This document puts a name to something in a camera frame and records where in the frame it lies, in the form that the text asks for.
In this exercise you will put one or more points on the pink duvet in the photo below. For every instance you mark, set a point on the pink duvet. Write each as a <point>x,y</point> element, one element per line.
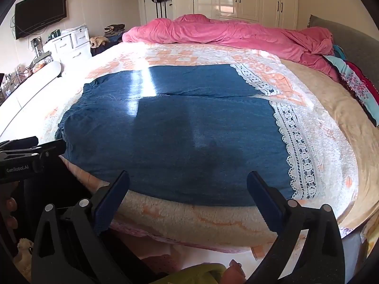
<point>225,31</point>

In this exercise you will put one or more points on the grey padded headboard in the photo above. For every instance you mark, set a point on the grey padded headboard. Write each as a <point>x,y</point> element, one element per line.
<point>349,35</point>

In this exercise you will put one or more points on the blue denim pants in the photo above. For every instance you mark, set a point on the blue denim pants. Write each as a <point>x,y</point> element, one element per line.
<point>177,130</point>

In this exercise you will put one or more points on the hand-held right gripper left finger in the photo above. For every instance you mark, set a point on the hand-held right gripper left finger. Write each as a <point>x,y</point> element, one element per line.
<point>112,202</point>

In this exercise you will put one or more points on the white bed footboard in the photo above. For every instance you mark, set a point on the white bed footboard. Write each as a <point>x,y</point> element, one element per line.
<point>29,94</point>

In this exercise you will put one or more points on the beige bed sheet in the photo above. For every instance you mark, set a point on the beige bed sheet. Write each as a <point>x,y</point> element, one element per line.
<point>352,118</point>

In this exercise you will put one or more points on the black wall television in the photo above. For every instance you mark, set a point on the black wall television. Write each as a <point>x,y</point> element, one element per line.
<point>40,13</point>

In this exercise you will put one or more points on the person's right hand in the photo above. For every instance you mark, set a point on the person's right hand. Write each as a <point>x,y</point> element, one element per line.
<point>237,270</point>

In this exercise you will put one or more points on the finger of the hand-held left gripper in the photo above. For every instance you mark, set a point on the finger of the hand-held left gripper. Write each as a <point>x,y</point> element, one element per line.
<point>50,148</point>
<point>20,142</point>

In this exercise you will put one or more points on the floral pillow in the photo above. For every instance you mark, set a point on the floral pillow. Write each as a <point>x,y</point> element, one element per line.
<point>358,85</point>

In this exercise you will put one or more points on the white drawer cabinet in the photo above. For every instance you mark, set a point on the white drawer cabinet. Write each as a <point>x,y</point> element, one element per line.
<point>71,43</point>

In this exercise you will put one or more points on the person's right forearm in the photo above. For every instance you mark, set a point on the person's right forearm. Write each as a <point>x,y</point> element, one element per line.
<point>204,273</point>

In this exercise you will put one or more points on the cream plush toy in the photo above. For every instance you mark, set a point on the cream plush toy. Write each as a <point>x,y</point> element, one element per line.
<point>98,41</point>

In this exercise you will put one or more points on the white orange fleece blanket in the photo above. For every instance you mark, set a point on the white orange fleece blanket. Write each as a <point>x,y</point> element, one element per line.
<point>325,142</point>

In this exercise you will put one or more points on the person's left hand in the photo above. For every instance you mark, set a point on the person's left hand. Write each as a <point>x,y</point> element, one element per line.
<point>11,204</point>

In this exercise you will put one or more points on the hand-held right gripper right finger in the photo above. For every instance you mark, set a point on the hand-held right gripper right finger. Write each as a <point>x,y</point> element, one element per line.
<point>263,202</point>

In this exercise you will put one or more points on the cream fluffy cloth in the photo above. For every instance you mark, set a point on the cream fluffy cloth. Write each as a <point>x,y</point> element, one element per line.
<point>25,256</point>

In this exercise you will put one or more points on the dark clothes pile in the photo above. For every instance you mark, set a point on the dark clothes pile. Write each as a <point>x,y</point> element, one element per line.
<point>115,29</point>

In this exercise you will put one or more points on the white door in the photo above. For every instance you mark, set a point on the white door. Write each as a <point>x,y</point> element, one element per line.
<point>154,6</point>

